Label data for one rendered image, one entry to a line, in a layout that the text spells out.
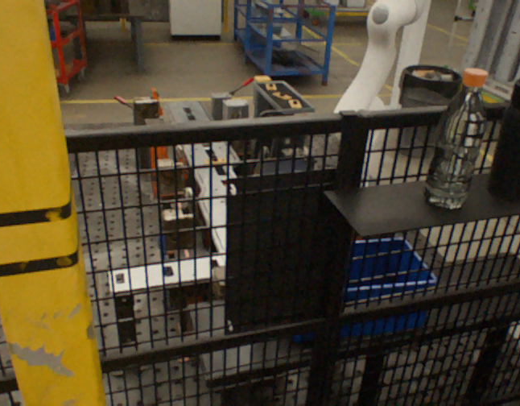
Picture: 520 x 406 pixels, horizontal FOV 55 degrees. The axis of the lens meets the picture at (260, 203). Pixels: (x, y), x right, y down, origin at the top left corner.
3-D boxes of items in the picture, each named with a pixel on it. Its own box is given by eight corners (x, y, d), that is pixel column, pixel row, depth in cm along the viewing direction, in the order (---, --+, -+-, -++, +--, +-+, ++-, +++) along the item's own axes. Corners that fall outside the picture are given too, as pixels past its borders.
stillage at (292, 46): (244, 62, 712) (246, -11, 665) (298, 61, 730) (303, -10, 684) (265, 87, 611) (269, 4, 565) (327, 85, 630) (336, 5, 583)
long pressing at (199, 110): (157, 104, 243) (157, 101, 242) (203, 101, 249) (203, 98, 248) (228, 278, 129) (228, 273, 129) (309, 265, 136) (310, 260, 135)
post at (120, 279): (110, 359, 141) (99, 277, 127) (150, 351, 144) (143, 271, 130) (111, 376, 136) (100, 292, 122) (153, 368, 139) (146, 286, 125)
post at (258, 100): (249, 167, 254) (252, 80, 232) (263, 165, 256) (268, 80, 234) (253, 173, 248) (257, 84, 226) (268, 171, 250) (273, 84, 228)
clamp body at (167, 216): (160, 298, 165) (154, 206, 148) (196, 292, 168) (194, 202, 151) (164, 317, 157) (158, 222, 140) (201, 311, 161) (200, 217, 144)
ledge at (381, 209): (315, 214, 83) (326, 111, 74) (495, 192, 93) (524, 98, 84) (356, 267, 70) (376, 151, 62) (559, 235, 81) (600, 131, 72)
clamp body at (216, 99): (208, 161, 258) (207, 92, 240) (229, 159, 261) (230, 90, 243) (212, 169, 250) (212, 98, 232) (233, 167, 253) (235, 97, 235)
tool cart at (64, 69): (51, 78, 605) (37, -10, 557) (89, 80, 606) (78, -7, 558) (23, 99, 534) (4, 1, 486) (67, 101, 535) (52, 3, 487)
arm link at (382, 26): (373, 133, 192) (348, 144, 181) (348, 118, 197) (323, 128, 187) (427, 1, 160) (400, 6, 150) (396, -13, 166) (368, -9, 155)
